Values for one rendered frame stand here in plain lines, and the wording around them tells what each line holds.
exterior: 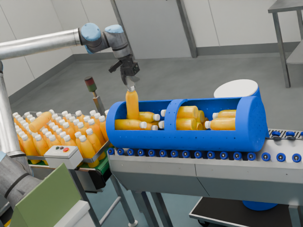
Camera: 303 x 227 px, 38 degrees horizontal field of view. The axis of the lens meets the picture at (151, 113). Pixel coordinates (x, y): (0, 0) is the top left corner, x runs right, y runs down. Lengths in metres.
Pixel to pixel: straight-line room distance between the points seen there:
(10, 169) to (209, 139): 0.98
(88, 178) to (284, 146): 1.21
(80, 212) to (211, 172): 0.75
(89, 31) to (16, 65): 5.17
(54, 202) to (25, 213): 0.16
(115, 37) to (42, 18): 5.41
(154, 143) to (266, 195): 0.66
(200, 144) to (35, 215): 0.90
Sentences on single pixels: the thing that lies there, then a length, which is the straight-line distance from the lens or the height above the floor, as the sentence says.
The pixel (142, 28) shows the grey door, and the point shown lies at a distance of 6.69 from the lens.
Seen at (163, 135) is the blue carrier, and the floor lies 1.11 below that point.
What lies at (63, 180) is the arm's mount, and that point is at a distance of 2.09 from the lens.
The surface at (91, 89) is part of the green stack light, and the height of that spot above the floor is 1.18.
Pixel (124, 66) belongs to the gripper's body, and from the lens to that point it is 2.45.
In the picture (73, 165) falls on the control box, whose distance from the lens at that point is 2.64.
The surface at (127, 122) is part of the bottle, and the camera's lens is 2.57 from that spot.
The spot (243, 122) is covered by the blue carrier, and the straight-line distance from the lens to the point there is 2.17.
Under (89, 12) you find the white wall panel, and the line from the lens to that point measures 7.34.
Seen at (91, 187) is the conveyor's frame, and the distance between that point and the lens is 2.86.
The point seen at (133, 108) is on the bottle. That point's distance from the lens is 2.55.
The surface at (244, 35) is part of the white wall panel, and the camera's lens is 5.93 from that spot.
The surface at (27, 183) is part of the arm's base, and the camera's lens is 2.07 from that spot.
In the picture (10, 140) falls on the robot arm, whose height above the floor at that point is 1.41.
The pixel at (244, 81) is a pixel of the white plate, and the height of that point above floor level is 1.04.
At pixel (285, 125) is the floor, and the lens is 4.31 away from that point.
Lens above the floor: 2.27
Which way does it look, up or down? 26 degrees down
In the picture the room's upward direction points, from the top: 19 degrees counter-clockwise
